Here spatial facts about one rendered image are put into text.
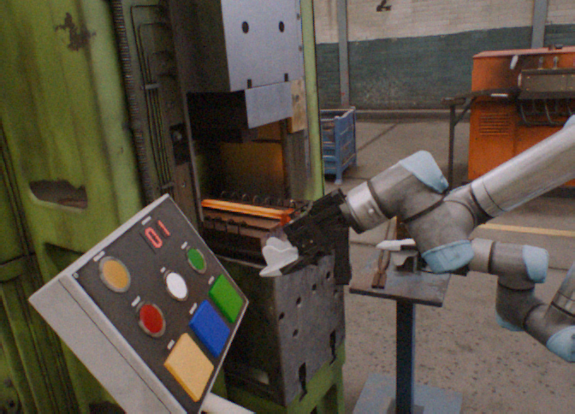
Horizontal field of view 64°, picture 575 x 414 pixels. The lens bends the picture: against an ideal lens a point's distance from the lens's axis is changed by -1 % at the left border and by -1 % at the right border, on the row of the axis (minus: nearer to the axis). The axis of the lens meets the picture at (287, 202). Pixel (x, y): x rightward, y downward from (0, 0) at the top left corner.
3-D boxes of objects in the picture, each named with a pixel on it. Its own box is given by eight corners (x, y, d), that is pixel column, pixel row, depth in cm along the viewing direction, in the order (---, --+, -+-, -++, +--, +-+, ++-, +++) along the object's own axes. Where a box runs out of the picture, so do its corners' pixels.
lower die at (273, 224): (301, 233, 140) (299, 207, 137) (262, 260, 125) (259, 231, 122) (200, 215, 163) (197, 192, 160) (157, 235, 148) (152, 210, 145)
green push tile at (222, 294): (244, 301, 93) (222, 272, 91) (234, 322, 85) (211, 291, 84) (237, 305, 93) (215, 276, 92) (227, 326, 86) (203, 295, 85)
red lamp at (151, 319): (172, 326, 70) (168, 301, 68) (148, 342, 66) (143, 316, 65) (158, 321, 72) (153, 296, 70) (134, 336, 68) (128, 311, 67)
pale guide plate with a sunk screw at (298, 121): (306, 127, 158) (304, 76, 153) (293, 133, 151) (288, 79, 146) (301, 127, 159) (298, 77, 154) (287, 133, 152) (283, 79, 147)
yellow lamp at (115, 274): (137, 282, 68) (132, 257, 67) (110, 297, 65) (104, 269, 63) (124, 278, 70) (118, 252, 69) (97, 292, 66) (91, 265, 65)
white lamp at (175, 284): (194, 292, 79) (191, 270, 78) (174, 305, 76) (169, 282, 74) (181, 288, 81) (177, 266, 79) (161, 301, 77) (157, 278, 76)
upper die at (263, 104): (293, 115, 129) (290, 80, 126) (248, 129, 113) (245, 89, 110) (186, 114, 152) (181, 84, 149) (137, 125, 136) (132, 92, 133)
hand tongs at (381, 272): (388, 221, 206) (388, 219, 206) (398, 221, 205) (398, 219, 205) (371, 287, 152) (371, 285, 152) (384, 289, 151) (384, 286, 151)
